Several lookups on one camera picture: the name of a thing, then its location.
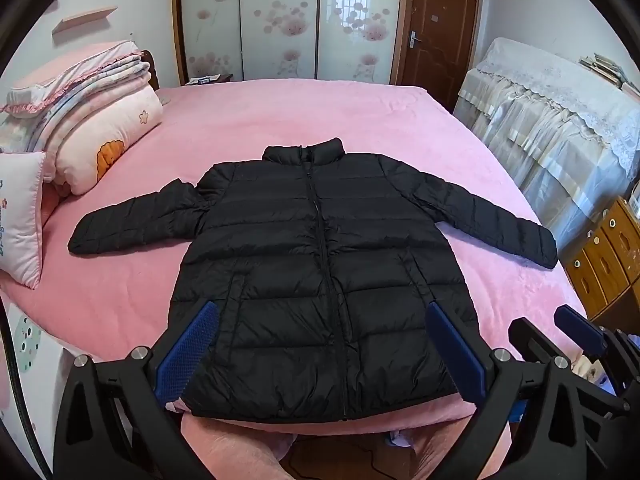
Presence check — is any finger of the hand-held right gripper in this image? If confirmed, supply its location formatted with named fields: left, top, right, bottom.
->
left=553, top=304, right=608, bottom=361
left=508, top=317, right=557, bottom=364

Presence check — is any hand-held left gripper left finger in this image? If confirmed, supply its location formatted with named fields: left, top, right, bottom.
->
left=52, top=301, right=221, bottom=480

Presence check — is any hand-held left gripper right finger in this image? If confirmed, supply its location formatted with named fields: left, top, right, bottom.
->
left=424, top=301, right=587, bottom=480

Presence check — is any black puffer jacket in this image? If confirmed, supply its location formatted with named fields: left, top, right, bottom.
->
left=67, top=137, right=559, bottom=422

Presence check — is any wooden drawer cabinet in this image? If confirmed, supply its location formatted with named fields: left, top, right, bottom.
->
left=565, top=195, right=640, bottom=334

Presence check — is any white blue floor item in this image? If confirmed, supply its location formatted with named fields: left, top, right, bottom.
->
left=386, top=429, right=417, bottom=449

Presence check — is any lace-covered furniture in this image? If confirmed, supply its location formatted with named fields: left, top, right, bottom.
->
left=452, top=36, right=640, bottom=252

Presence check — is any white embroidered pillow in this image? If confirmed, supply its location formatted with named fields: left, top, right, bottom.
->
left=0, top=150, right=47, bottom=290

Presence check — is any pile of books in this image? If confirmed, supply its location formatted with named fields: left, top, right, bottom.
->
left=579, top=52, right=640, bottom=102

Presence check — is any stack of folded quilts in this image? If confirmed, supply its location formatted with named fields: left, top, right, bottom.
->
left=0, top=55, right=154, bottom=161

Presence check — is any pink bed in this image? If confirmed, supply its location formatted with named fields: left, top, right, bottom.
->
left=0, top=82, right=590, bottom=480

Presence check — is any dark wooden headboard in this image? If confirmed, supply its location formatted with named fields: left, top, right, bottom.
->
left=141, top=50, right=160, bottom=92

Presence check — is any brown wooden door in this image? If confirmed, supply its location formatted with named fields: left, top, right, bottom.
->
left=392, top=0, right=482, bottom=114

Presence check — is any floral sliding-door wardrobe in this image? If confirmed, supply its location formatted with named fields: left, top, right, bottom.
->
left=172, top=0, right=401, bottom=87

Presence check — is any pink wall shelf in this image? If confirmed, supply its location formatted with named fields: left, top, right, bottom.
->
left=51, top=6, right=119, bottom=35

